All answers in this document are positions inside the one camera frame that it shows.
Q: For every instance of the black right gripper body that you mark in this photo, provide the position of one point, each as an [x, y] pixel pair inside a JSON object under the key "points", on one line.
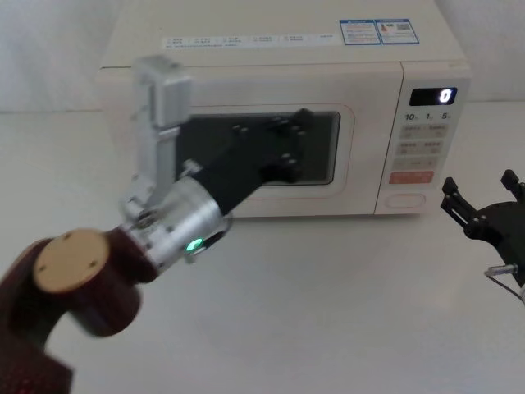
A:
{"points": [[506, 230]]}

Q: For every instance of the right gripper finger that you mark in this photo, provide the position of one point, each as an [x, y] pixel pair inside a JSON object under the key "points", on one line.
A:
{"points": [[516, 189], [461, 205]]}

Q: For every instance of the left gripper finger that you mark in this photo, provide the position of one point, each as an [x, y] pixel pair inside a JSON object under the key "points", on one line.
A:
{"points": [[296, 143], [266, 125]]}

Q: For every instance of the white table cloth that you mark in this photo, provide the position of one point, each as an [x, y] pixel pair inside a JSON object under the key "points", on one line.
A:
{"points": [[328, 312]]}

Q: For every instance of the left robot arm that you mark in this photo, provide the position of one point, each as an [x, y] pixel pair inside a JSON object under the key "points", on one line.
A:
{"points": [[82, 279]]}

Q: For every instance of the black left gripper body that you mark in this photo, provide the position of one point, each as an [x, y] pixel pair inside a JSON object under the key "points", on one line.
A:
{"points": [[242, 172]]}

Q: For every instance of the cream microwave oven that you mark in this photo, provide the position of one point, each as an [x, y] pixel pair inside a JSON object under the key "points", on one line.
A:
{"points": [[287, 74]]}

